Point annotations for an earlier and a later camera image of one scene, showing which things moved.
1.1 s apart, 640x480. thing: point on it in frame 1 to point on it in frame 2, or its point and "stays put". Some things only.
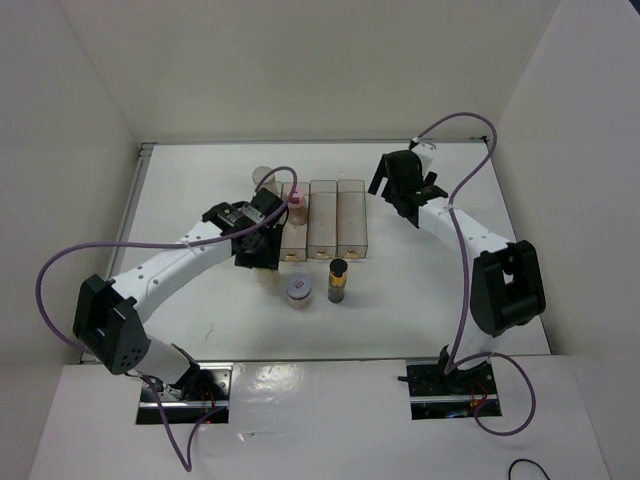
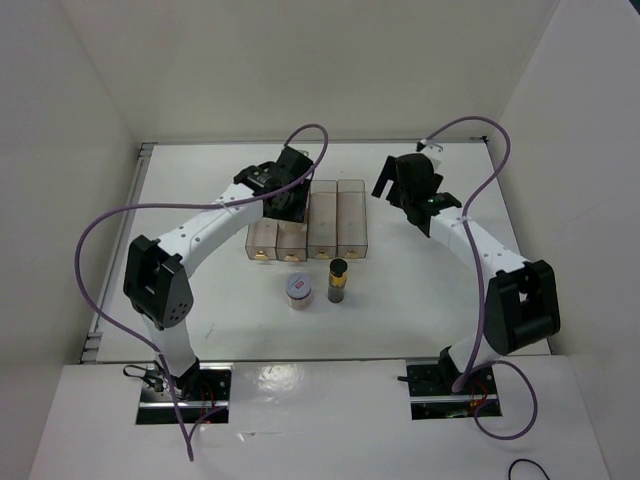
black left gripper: [268, 260] to [297, 212]
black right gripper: [380, 175] stays put
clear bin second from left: [295, 239] stays put
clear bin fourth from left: [352, 242] stays put
